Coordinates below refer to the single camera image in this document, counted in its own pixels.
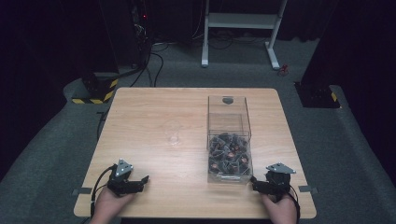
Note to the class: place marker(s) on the black yellow striped stand base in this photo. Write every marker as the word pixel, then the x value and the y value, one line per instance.
pixel 98 90

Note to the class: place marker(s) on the small red object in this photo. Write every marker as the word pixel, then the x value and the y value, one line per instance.
pixel 283 70

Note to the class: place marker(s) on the dark computer tower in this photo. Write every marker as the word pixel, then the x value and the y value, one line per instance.
pixel 141 31

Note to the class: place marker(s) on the clear acrylic box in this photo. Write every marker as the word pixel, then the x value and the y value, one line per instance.
pixel 229 140

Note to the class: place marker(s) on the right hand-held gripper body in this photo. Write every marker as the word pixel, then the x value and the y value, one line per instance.
pixel 277 182

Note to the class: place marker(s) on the white metal stand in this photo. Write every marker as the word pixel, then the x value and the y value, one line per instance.
pixel 239 21

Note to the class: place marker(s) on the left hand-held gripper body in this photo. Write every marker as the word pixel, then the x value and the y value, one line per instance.
pixel 121 183

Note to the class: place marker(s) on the person's right hand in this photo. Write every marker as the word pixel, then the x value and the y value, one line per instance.
pixel 280 210

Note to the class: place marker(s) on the pile of dark packets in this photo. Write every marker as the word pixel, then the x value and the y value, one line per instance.
pixel 229 154

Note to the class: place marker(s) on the grey tape strip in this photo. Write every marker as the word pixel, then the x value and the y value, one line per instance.
pixel 81 191
pixel 308 189

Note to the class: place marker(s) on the clear glass cup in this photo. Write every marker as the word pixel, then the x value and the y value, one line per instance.
pixel 173 133

